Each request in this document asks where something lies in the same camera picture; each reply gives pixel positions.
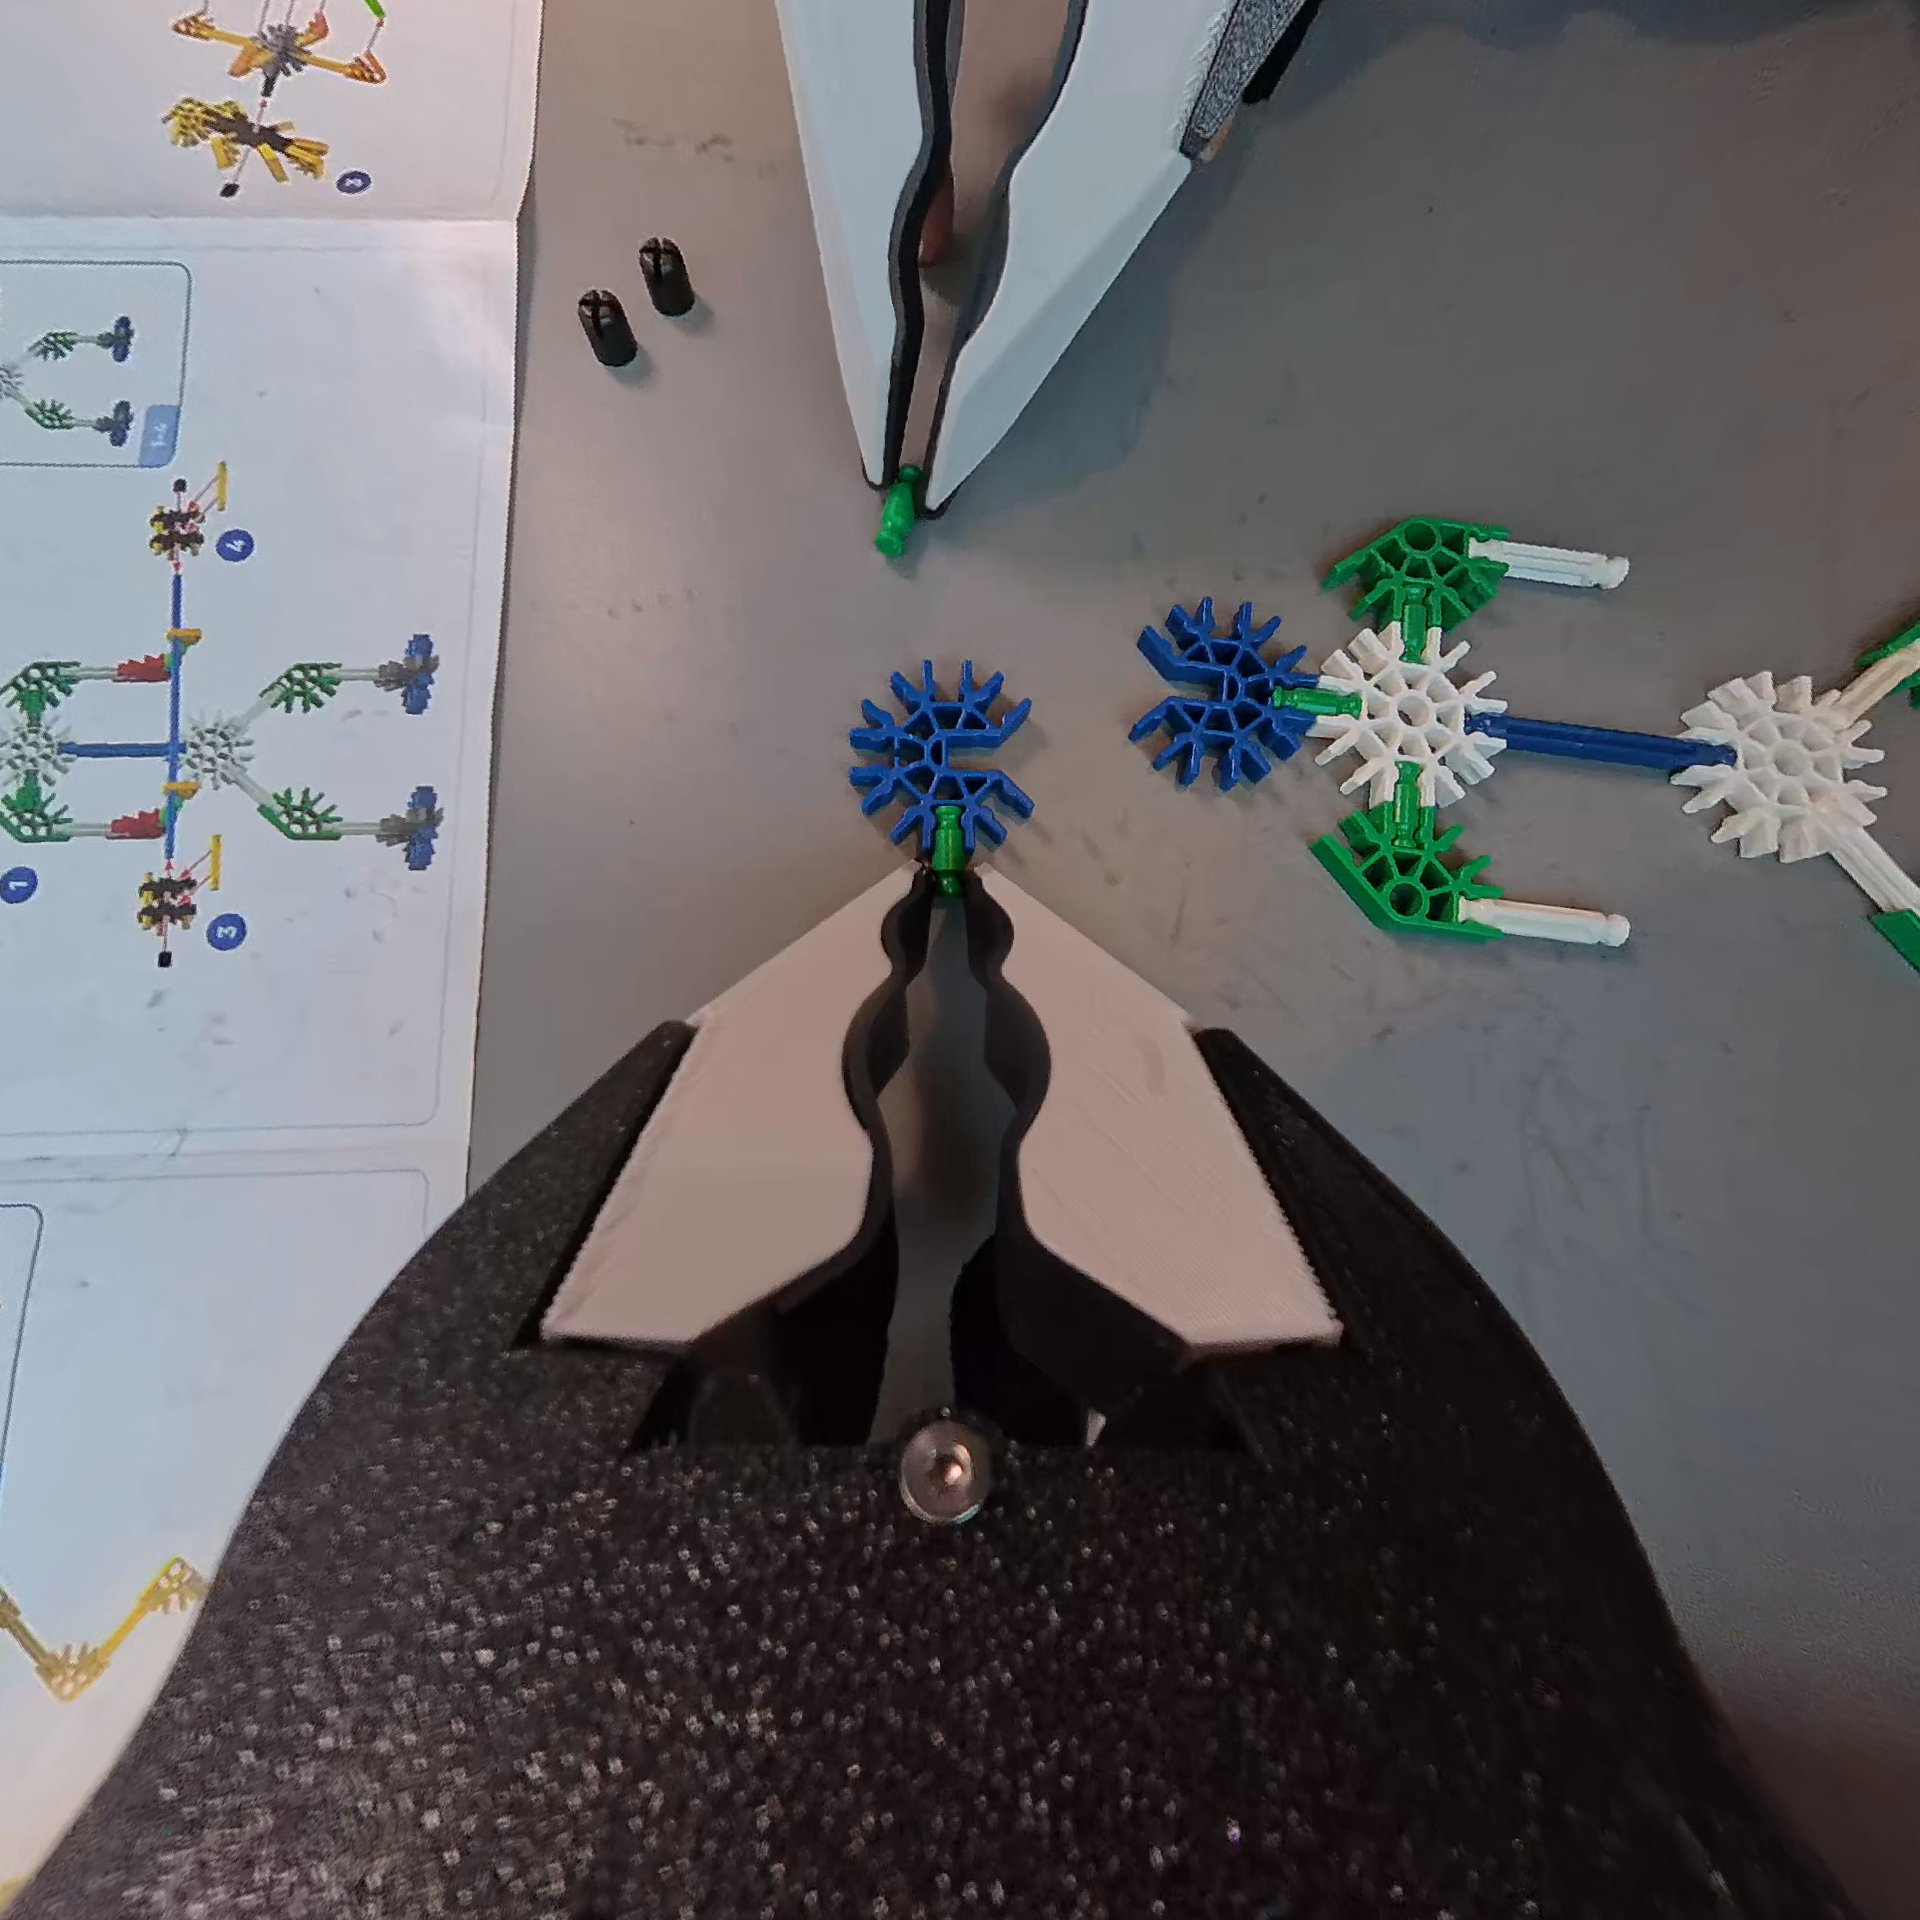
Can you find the folded paper instruction sheet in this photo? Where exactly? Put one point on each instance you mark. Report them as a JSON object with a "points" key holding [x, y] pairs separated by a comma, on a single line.
{"points": [[299, 675]]}

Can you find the green short toy rod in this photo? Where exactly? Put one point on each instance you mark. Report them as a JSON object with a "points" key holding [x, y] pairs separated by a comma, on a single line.
{"points": [[948, 849], [896, 511], [1312, 699]]}

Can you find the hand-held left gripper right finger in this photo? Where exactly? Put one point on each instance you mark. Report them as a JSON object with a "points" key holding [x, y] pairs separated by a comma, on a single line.
{"points": [[1170, 1185]]}

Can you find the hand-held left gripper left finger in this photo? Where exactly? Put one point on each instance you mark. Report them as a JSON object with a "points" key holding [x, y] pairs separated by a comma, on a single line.
{"points": [[721, 1185]]}

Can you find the white green blue toy assembly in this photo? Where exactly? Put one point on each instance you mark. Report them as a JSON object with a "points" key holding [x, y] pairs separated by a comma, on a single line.
{"points": [[1575, 742]]}

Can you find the person's right hand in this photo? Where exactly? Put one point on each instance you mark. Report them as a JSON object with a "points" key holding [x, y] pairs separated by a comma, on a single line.
{"points": [[960, 210]]}

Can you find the blue toy connector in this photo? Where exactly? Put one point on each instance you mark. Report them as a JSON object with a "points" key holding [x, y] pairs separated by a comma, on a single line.
{"points": [[938, 746], [1224, 695]]}

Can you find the small black toy connector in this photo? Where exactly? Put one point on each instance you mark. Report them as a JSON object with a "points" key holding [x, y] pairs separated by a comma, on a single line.
{"points": [[609, 329], [667, 277]]}

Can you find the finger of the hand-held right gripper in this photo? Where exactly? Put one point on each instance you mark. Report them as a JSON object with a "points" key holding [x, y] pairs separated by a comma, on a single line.
{"points": [[856, 182], [1095, 194]]}

